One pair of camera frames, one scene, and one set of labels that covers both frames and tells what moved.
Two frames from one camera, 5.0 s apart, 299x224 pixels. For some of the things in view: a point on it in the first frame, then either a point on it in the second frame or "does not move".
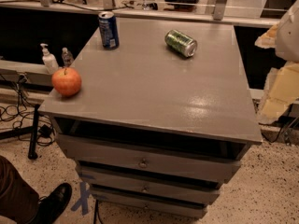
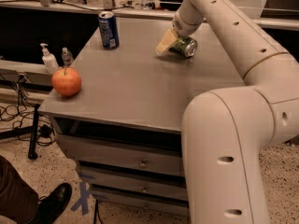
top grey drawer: [149, 161] does not move
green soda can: [181, 42] does not move
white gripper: [288, 35] -> [184, 27]
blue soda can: [108, 30] does not move
